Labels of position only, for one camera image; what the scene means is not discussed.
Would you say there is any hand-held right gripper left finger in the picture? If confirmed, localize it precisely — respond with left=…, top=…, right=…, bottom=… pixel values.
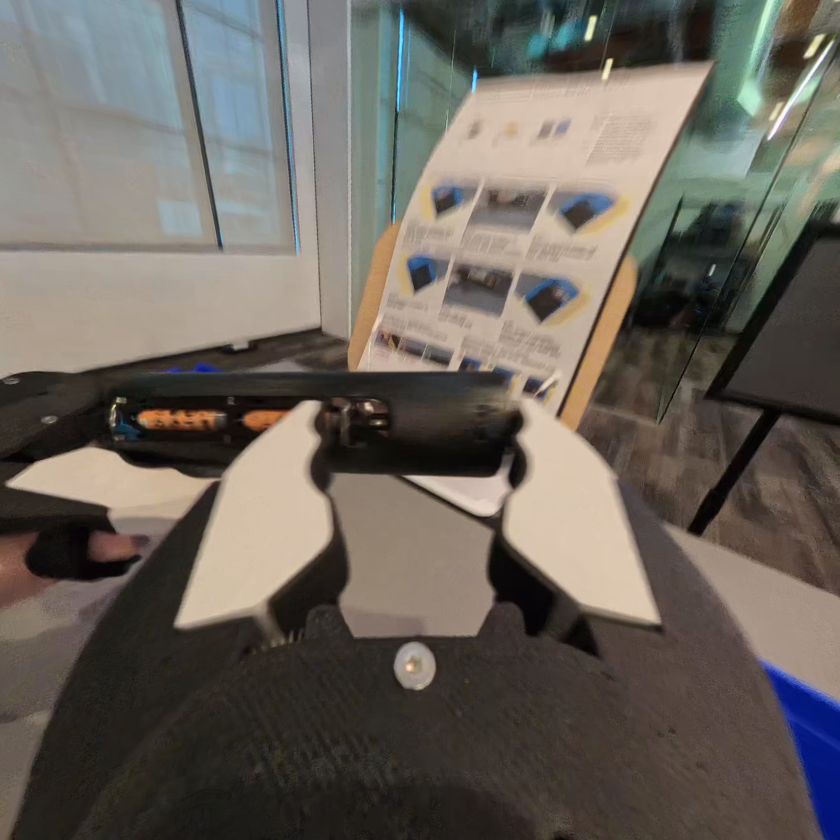
left=175, top=401, right=350, bottom=632

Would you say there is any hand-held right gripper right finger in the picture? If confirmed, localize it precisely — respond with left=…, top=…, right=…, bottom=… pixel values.
left=487, top=398, right=664, bottom=630

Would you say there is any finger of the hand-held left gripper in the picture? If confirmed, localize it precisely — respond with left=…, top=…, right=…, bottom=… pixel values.
left=6, top=448, right=220, bottom=517

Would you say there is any black remote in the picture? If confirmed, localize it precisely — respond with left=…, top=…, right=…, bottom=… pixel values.
left=108, top=371, right=525, bottom=479

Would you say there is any person's left hand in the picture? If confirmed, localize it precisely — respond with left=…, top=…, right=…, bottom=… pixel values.
left=0, top=528, right=149, bottom=609

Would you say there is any black floor sign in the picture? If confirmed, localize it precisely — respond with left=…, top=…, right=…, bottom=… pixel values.
left=688, top=221, right=840, bottom=536

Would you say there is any large glass window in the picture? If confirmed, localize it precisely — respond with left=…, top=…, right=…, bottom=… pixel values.
left=0, top=0, right=301, bottom=254

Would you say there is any instruction sheet on stand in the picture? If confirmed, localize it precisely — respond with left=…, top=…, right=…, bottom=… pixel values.
left=347, top=58, right=715, bottom=517

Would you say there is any blue plastic bin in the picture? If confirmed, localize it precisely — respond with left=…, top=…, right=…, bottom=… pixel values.
left=759, top=659, right=840, bottom=840

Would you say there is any black wire shelf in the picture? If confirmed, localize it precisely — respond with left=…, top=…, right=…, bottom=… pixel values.
left=641, top=197, right=791, bottom=332

